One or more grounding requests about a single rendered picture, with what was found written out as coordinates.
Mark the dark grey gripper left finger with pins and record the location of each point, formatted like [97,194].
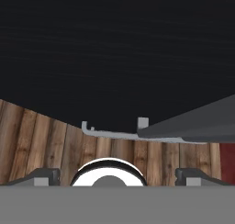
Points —
[42,175]

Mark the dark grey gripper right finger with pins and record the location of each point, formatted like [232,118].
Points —
[192,175]

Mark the black fridge door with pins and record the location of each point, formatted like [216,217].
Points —
[116,50]

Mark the dark red panel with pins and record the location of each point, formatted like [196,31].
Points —
[228,163]

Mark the white and black round object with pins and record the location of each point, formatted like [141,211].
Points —
[88,176]

